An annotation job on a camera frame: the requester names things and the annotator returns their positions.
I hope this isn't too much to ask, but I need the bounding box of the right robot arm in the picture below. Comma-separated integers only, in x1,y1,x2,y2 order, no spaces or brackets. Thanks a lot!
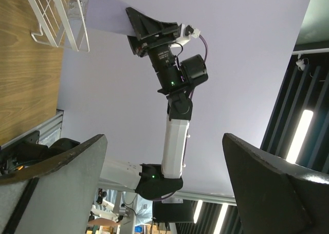
100,7,208,201

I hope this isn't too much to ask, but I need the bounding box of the aluminium frame rail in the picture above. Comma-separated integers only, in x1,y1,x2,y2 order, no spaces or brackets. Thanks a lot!
1,110,64,150

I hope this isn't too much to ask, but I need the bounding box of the ceiling strip light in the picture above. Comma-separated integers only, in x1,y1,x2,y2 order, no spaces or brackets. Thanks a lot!
286,110,314,164

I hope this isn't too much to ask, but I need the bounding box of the white wire dish rack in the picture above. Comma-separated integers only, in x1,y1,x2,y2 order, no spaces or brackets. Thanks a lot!
27,0,90,52

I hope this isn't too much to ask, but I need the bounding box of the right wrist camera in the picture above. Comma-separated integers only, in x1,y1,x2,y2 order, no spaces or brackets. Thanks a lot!
170,24,200,48

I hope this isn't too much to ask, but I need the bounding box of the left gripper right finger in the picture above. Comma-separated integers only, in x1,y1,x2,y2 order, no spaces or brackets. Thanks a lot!
222,133,328,233

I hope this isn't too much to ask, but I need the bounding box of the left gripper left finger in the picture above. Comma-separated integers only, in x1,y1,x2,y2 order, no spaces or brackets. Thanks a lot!
1,134,107,233

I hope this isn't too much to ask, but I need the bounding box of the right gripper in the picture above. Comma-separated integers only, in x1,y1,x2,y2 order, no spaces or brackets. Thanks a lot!
125,7,181,90

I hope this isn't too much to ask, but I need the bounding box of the lilac plastic tumbler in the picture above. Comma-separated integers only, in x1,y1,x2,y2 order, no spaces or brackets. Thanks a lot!
85,0,135,36

